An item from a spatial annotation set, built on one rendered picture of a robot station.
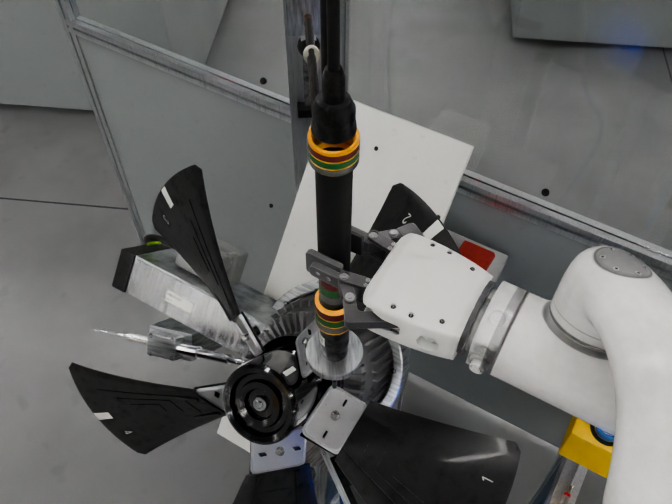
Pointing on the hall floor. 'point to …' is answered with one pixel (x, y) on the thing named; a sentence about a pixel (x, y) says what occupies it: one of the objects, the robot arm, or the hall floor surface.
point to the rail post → (546, 485)
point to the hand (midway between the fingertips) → (336, 252)
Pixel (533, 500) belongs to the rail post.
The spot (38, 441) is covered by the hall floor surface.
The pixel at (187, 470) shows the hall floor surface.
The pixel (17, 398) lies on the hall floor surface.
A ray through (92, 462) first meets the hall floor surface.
